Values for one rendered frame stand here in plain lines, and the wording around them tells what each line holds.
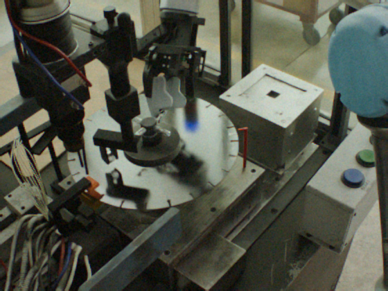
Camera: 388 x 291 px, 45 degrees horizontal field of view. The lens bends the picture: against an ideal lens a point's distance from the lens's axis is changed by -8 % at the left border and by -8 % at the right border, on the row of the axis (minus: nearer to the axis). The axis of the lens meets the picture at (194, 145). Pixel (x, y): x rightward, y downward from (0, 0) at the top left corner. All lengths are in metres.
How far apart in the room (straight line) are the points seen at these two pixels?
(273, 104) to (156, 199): 0.40
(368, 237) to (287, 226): 1.02
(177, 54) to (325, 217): 0.42
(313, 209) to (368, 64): 0.51
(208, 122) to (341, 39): 0.50
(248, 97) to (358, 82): 0.63
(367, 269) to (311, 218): 0.99
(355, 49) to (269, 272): 0.58
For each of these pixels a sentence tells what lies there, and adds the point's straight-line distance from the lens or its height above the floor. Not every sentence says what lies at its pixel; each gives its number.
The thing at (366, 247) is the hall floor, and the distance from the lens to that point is 2.03.
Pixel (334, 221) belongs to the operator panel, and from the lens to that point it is 0.98.
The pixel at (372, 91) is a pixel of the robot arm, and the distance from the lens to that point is 0.54.
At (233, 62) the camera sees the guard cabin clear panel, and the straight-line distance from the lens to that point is 1.38.
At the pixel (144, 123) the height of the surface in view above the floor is 1.00.
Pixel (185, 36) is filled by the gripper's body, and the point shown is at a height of 1.14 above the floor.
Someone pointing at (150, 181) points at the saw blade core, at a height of 0.95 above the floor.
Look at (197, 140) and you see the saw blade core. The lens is 0.95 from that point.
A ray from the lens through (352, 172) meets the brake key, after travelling 0.98.
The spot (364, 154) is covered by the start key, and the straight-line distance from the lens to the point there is 1.03.
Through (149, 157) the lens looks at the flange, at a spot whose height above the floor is 0.96.
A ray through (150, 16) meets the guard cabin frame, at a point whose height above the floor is 0.91.
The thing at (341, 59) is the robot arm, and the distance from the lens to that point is 0.56.
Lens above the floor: 1.58
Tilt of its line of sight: 42 degrees down
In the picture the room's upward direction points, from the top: 3 degrees counter-clockwise
